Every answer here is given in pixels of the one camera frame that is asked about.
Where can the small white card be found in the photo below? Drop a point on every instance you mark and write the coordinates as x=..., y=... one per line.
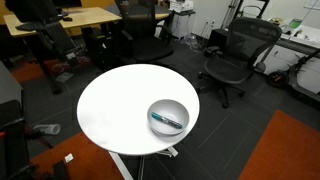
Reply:
x=69, y=158

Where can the black electric scooter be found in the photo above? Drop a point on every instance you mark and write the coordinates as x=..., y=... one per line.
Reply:
x=293, y=78

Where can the green and white device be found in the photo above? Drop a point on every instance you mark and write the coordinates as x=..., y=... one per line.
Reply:
x=294, y=23

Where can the black mesh office chair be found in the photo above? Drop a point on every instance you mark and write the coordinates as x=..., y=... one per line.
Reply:
x=245, y=43

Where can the grey flat floor box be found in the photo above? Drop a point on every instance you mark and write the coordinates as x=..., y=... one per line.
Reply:
x=64, y=77

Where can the clear plastic cup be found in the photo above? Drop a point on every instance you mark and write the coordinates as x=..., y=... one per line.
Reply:
x=48, y=128

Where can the white side counter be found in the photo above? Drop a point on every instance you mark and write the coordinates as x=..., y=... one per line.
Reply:
x=300, y=43

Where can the black metal stand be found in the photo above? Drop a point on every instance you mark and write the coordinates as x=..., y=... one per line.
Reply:
x=246, y=8

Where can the grey bowl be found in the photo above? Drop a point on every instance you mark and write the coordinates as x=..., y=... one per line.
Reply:
x=170, y=108

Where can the white table base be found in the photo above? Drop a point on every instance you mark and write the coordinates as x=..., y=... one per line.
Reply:
x=120, y=165

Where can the white small cabinet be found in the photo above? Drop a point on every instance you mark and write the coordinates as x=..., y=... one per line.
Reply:
x=182, y=25

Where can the black chair with red trim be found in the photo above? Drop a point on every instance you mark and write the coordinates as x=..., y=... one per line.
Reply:
x=13, y=143

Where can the grey cabinet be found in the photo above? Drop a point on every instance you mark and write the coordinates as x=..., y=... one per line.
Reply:
x=8, y=83

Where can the black box under counter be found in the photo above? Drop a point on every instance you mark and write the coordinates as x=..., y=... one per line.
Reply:
x=218, y=38

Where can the teal marker pen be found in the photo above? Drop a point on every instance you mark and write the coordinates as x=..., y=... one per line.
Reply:
x=166, y=120

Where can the black keyboard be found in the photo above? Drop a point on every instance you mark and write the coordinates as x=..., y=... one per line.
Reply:
x=28, y=26

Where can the black computer monitor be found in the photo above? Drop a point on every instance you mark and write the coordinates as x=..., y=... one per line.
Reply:
x=66, y=3

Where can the light wooden desk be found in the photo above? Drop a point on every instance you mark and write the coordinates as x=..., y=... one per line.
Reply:
x=90, y=16

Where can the black computer mouse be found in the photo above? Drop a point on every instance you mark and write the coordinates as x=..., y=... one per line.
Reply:
x=67, y=19

